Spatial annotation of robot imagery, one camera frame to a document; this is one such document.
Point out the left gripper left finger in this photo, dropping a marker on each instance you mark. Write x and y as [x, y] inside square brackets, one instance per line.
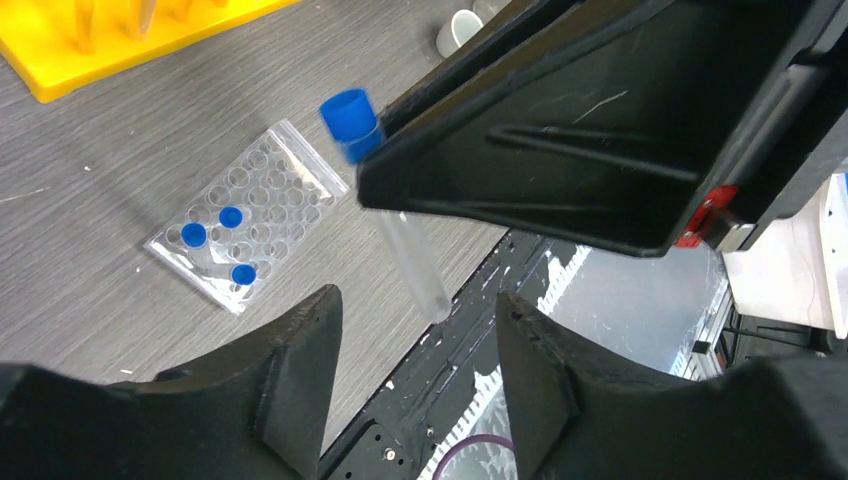
[255, 408]

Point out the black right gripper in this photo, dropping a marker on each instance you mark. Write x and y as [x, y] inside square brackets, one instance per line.
[786, 143]

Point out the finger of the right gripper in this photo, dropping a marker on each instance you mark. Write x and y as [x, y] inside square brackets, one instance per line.
[595, 122]

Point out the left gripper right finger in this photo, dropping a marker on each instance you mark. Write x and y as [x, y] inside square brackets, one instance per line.
[769, 418]

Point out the blue capped vial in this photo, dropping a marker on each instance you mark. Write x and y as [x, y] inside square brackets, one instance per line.
[198, 253]
[355, 127]
[239, 274]
[234, 217]

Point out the clear glass test tube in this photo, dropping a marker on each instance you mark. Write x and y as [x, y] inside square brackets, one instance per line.
[143, 12]

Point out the clear acrylic tube tray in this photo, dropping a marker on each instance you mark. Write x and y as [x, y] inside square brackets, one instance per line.
[239, 232]

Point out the small white cup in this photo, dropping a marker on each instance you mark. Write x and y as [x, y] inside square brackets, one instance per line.
[463, 25]

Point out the yellow test tube rack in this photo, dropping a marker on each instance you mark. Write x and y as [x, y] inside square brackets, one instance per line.
[57, 47]

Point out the aluminium frame rail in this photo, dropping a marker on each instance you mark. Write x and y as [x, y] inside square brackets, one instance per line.
[517, 415]

